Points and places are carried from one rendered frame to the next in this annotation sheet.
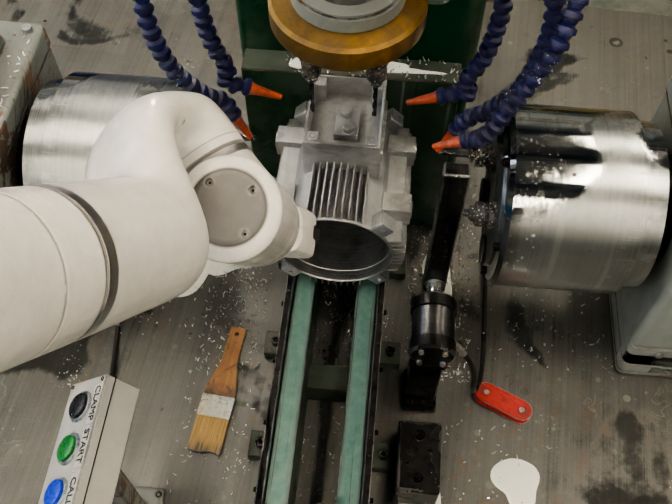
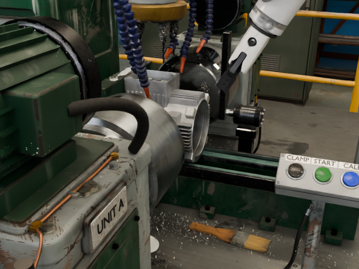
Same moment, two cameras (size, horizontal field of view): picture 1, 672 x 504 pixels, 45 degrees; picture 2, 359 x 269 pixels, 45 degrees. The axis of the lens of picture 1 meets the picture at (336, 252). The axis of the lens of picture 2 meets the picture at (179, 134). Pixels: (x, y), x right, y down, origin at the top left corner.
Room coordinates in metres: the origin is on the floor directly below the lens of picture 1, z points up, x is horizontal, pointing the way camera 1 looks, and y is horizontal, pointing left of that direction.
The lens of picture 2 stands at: (0.39, 1.06, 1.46)
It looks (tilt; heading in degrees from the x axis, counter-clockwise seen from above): 23 degrees down; 283
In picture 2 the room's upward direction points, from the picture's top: 1 degrees clockwise
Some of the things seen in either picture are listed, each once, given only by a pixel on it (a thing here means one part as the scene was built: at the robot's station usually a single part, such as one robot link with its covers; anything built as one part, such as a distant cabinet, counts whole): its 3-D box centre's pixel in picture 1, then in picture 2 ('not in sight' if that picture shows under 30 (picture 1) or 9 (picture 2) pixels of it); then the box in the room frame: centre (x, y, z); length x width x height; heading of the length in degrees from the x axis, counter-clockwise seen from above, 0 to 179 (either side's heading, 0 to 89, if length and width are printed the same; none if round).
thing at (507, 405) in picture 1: (502, 403); not in sight; (0.45, -0.25, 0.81); 0.09 x 0.03 x 0.02; 60
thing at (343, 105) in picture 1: (345, 128); (152, 88); (0.72, -0.01, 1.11); 0.12 x 0.11 x 0.07; 174
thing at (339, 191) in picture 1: (342, 193); (166, 122); (0.68, -0.01, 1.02); 0.20 x 0.19 x 0.19; 174
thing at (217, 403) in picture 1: (221, 388); (228, 235); (0.47, 0.17, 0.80); 0.21 x 0.05 x 0.01; 169
